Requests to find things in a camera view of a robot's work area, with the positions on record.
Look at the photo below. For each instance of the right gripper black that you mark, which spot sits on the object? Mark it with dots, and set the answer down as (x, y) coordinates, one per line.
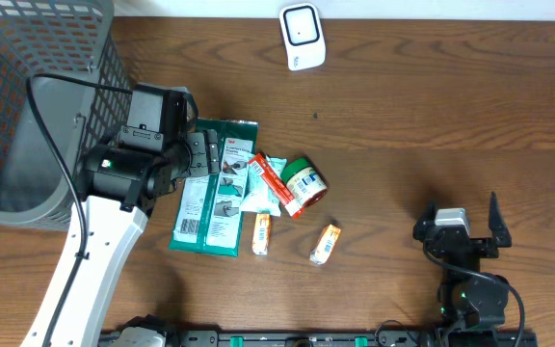
(488, 248)

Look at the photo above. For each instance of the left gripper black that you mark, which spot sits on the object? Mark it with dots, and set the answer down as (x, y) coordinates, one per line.
(208, 153)

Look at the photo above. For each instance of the green sponge pack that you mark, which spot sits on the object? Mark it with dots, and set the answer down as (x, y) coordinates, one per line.
(209, 216)

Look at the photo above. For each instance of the teal white snack pouch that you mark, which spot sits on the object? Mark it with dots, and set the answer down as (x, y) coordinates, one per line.
(259, 198)

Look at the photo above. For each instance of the orange juice carton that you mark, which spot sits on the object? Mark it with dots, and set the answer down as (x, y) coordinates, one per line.
(261, 234)
(325, 245)

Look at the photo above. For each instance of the red white packet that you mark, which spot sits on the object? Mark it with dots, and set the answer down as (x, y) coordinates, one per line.
(262, 168)

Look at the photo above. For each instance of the green lid jar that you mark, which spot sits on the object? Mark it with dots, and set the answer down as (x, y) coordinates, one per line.
(303, 181)

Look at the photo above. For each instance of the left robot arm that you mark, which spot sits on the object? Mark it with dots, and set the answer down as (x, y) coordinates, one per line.
(119, 187)

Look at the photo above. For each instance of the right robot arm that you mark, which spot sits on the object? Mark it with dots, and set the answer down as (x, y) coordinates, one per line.
(472, 303)

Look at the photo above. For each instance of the white barcode scanner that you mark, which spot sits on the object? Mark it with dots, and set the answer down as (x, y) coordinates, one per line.
(303, 36)

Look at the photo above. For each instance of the grey plastic mesh basket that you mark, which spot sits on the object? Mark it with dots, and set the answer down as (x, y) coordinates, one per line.
(62, 85)

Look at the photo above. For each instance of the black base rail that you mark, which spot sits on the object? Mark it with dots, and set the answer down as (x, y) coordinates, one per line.
(392, 338)

